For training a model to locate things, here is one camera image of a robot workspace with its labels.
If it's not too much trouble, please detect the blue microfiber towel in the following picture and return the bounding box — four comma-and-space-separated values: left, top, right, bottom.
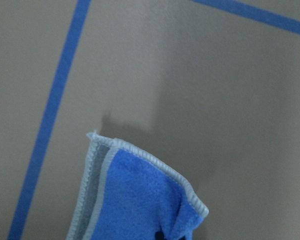
66, 132, 209, 240

